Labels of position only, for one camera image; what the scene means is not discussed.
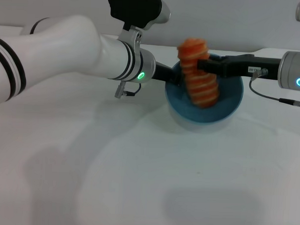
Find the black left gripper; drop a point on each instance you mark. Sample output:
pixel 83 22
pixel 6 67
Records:
pixel 163 73

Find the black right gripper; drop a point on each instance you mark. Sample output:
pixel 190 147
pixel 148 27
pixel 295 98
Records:
pixel 250 66

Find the orange striped bread loaf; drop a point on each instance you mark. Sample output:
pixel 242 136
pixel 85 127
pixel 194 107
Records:
pixel 200 79

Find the blue bowl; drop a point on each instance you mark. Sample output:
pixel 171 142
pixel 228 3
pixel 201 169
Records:
pixel 204 114

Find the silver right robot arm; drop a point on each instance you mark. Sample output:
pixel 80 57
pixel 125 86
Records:
pixel 293 70

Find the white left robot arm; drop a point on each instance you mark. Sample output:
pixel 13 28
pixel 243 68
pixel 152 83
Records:
pixel 58 47

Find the silver left camera bracket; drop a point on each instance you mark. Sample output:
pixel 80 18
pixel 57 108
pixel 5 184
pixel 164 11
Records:
pixel 131 39

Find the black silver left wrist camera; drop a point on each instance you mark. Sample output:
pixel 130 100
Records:
pixel 136 8

